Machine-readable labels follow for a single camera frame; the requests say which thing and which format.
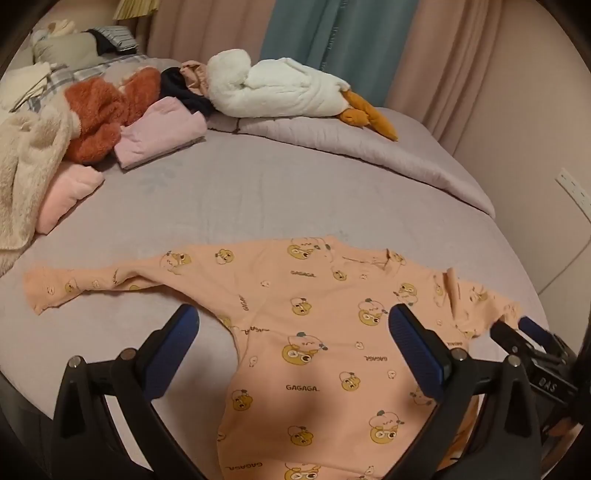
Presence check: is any yellow pleated lampshade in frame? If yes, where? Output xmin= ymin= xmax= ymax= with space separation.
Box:
xmin=113 ymin=0 xmax=158 ymax=20

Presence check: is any striped cloth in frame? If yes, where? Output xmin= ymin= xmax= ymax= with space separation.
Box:
xmin=88 ymin=26 xmax=139 ymax=52

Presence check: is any white wall outlet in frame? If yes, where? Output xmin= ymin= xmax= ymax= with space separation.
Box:
xmin=555 ymin=167 xmax=591 ymax=210

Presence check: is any cream fleece blanket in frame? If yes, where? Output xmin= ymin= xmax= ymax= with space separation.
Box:
xmin=0 ymin=108 xmax=81 ymax=278

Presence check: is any teal curtain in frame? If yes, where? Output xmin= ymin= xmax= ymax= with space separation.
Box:
xmin=261 ymin=0 xmax=423 ymax=108

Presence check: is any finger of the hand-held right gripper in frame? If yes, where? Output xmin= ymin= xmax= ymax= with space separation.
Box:
xmin=518 ymin=316 xmax=567 ymax=352
xmin=489 ymin=319 xmax=539 ymax=364

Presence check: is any pink curtain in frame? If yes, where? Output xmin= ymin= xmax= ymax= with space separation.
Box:
xmin=379 ymin=0 xmax=509 ymax=144
xmin=147 ymin=0 xmax=278 ymax=65

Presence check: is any small plush toy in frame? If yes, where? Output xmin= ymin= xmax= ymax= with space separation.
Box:
xmin=30 ymin=21 xmax=77 ymax=47

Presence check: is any pink ruffled garment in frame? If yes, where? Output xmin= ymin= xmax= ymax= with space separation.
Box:
xmin=180 ymin=60 xmax=213 ymax=97

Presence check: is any cream folded cloth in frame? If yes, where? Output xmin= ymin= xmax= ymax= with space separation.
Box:
xmin=0 ymin=62 xmax=54 ymax=112

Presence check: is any grey plaid cloth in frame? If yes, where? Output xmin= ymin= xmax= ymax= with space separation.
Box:
xmin=9 ymin=53 xmax=151 ymax=114

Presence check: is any lilac bed sheet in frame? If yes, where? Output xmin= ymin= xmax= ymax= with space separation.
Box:
xmin=0 ymin=46 xmax=555 ymax=480

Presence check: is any beige pillow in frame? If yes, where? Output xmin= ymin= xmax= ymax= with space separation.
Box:
xmin=32 ymin=30 xmax=100 ymax=65

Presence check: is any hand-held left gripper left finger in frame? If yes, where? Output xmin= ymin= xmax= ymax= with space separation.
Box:
xmin=51 ymin=304 xmax=208 ymax=480

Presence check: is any white goose plush toy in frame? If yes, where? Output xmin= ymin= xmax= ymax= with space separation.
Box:
xmin=205 ymin=48 xmax=400 ymax=141

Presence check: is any lilac quilt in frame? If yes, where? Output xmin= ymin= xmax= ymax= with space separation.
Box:
xmin=208 ymin=106 xmax=497 ymax=220

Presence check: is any rust orange fleece garment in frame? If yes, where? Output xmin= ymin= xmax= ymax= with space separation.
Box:
xmin=62 ymin=67 xmax=162 ymax=166

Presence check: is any light pink folded cloth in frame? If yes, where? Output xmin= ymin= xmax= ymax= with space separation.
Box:
xmin=113 ymin=97 xmax=208 ymax=171

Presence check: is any salmon pink folded garment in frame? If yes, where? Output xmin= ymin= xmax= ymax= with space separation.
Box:
xmin=36 ymin=161 xmax=106 ymax=234

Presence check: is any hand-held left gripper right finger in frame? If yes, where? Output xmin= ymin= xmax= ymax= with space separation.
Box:
xmin=383 ymin=303 xmax=543 ymax=480

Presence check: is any navy dark garment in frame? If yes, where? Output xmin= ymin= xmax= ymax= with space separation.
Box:
xmin=159 ymin=67 xmax=215 ymax=118

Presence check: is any peach printed baby shirt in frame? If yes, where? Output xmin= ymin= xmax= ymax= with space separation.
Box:
xmin=23 ymin=235 xmax=527 ymax=480

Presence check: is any white cable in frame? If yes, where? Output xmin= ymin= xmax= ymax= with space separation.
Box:
xmin=538 ymin=256 xmax=575 ymax=294

